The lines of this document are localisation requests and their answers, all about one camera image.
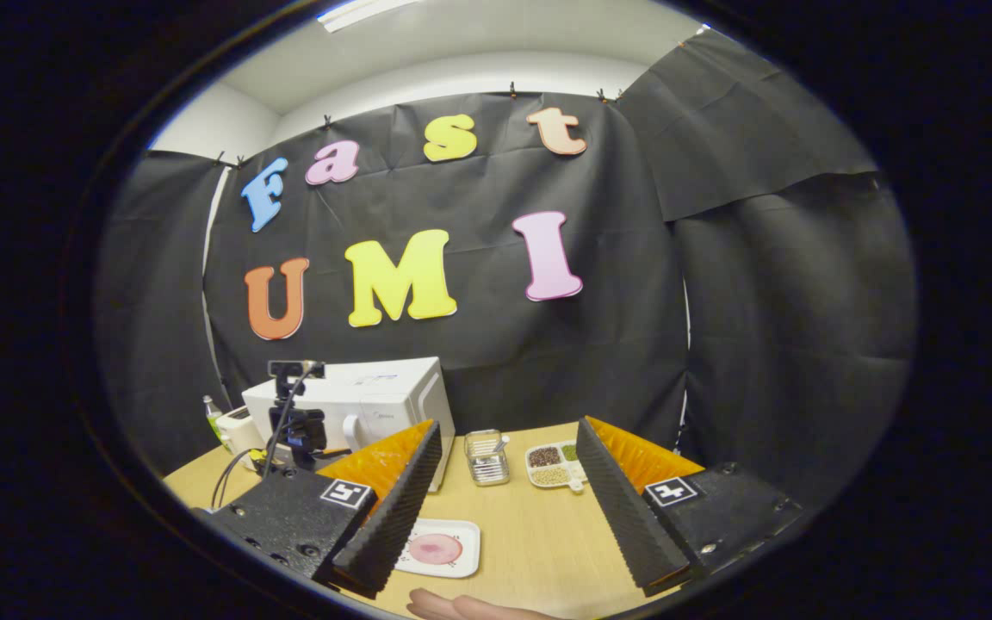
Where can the white toaster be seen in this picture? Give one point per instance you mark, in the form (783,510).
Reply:
(238,430)

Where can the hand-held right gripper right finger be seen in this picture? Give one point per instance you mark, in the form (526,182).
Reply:
(625,517)

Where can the pink ham slice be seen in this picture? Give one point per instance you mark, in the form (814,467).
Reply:
(437,549)

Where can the white microwave oven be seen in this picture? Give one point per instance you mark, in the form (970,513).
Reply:
(384,396)

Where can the white divided plate with beans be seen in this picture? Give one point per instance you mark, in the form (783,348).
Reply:
(552,475)

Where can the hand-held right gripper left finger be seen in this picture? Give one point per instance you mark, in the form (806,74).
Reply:
(393,517)

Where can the long ceiling light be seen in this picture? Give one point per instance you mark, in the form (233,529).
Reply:
(362,13)

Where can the white square plate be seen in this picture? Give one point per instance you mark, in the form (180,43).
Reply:
(467,530)

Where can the clear plastic bottle green label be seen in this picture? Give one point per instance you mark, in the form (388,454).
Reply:
(213,422)

